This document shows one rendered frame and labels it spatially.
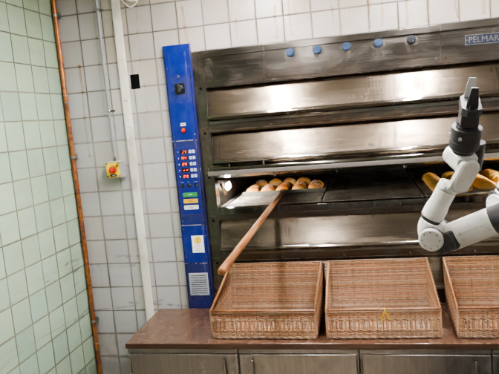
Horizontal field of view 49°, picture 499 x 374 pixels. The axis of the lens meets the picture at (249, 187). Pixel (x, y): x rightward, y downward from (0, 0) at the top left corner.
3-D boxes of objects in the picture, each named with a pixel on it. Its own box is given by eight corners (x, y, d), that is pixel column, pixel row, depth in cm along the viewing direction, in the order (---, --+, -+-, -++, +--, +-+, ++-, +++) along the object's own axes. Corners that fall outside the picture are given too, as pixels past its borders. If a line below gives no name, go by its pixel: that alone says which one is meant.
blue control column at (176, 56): (255, 294, 531) (235, 69, 504) (271, 294, 528) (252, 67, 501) (197, 397, 344) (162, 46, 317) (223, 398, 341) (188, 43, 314)
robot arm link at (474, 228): (437, 250, 189) (501, 225, 178) (431, 265, 178) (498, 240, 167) (421, 220, 189) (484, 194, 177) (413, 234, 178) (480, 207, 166)
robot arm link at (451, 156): (442, 131, 172) (437, 163, 178) (458, 147, 163) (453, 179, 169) (476, 127, 173) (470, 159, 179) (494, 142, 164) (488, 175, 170)
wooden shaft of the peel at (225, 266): (226, 276, 189) (225, 267, 188) (217, 276, 189) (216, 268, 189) (284, 195, 355) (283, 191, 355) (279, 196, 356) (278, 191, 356)
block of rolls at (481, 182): (421, 179, 375) (420, 171, 374) (496, 175, 365) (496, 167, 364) (432, 194, 316) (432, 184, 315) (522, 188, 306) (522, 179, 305)
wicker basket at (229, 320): (232, 306, 332) (229, 262, 329) (326, 306, 320) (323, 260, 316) (209, 339, 286) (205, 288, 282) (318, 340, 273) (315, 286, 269)
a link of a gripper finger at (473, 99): (481, 87, 154) (477, 107, 158) (468, 87, 155) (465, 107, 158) (481, 89, 153) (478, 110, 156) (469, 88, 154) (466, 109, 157)
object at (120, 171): (111, 177, 338) (109, 161, 336) (126, 176, 336) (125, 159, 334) (106, 179, 331) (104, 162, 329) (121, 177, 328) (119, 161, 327)
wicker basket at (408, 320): (329, 306, 320) (326, 259, 316) (430, 303, 309) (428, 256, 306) (325, 340, 273) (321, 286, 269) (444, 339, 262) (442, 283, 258)
